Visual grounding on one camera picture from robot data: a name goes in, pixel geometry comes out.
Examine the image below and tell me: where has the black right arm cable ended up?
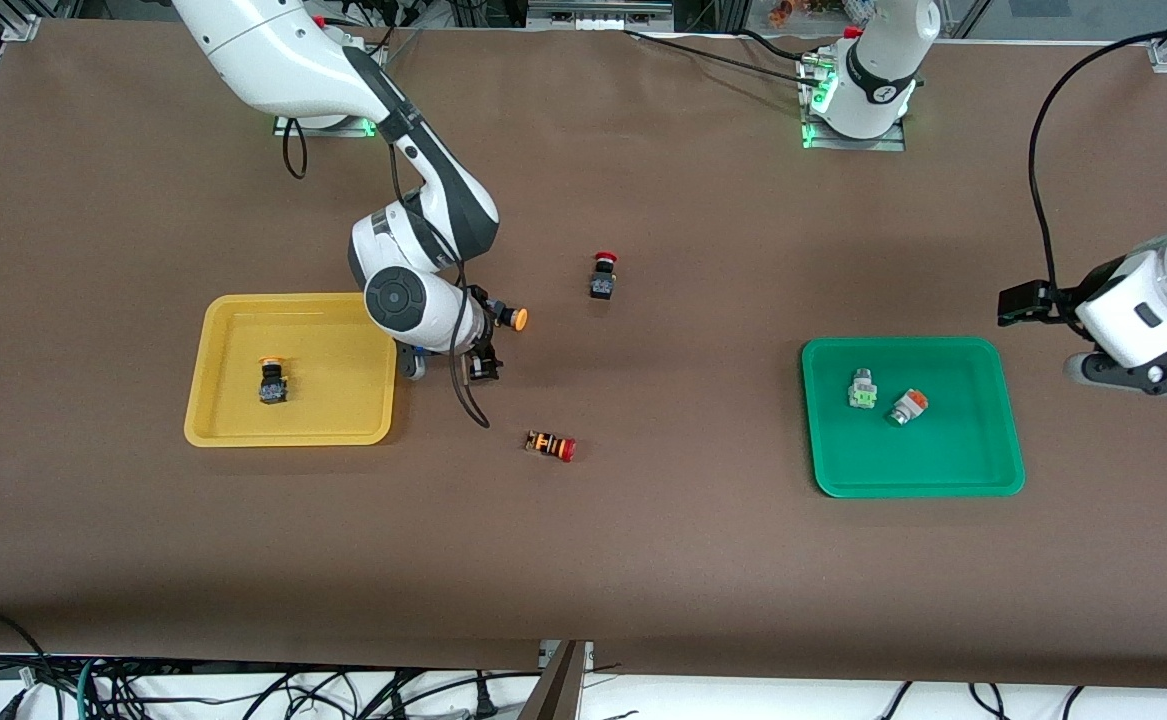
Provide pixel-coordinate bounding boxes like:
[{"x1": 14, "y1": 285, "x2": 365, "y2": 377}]
[{"x1": 281, "y1": 115, "x2": 494, "y2": 431}]

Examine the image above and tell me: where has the silver rail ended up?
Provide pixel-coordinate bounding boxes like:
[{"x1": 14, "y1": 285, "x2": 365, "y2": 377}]
[{"x1": 526, "y1": 0, "x2": 676, "y2": 33}]

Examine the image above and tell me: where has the brown table cover sheet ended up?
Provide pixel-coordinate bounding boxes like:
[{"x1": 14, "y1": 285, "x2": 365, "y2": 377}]
[{"x1": 0, "y1": 18, "x2": 1167, "y2": 691}]

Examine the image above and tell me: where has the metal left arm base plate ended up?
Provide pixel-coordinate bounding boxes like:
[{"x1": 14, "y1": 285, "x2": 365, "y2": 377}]
[{"x1": 799, "y1": 48, "x2": 908, "y2": 153}]

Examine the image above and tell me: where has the yellow plastic tray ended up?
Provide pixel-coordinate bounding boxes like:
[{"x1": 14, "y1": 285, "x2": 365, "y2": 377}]
[{"x1": 183, "y1": 292, "x2": 401, "y2": 449}]

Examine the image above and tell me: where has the teal floor cable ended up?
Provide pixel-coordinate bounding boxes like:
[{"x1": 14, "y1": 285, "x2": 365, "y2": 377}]
[{"x1": 73, "y1": 656, "x2": 106, "y2": 720}]

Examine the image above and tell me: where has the grey metal beam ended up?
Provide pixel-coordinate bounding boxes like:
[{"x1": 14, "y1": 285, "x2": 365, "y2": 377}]
[{"x1": 517, "y1": 640, "x2": 590, "y2": 720}]

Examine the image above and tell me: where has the grey button orange back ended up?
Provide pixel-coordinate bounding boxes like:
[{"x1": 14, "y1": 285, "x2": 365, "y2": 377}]
[{"x1": 883, "y1": 387, "x2": 931, "y2": 429}]

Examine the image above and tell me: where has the red mushroom button black body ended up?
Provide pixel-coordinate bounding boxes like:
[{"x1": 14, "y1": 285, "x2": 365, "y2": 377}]
[{"x1": 588, "y1": 251, "x2": 621, "y2": 302}]

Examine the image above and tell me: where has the red button orange striped body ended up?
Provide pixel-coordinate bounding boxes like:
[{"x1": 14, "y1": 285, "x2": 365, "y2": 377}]
[{"x1": 524, "y1": 428, "x2": 578, "y2": 464}]

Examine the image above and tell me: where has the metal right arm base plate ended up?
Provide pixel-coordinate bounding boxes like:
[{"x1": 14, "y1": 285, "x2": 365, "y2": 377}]
[{"x1": 273, "y1": 113, "x2": 380, "y2": 139}]

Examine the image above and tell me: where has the green plastic tray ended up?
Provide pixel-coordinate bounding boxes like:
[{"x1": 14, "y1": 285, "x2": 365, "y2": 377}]
[{"x1": 801, "y1": 336, "x2": 1027, "y2": 499}]

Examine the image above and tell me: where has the silver metal bracket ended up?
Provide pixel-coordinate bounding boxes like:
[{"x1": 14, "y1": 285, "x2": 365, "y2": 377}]
[{"x1": 538, "y1": 639, "x2": 596, "y2": 671}]

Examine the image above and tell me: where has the black cable on table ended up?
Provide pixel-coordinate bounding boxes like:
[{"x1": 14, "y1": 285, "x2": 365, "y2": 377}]
[
  {"x1": 623, "y1": 28, "x2": 826, "y2": 85},
  {"x1": 735, "y1": 27, "x2": 828, "y2": 61}
]

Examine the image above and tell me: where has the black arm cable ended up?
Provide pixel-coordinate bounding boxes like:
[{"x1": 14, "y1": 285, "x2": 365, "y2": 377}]
[
  {"x1": 281, "y1": 115, "x2": 494, "y2": 431},
  {"x1": 1027, "y1": 26, "x2": 1167, "y2": 297}
]

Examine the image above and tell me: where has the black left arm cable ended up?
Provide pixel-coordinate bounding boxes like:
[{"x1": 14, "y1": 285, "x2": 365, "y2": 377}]
[{"x1": 1027, "y1": 26, "x2": 1167, "y2": 297}]

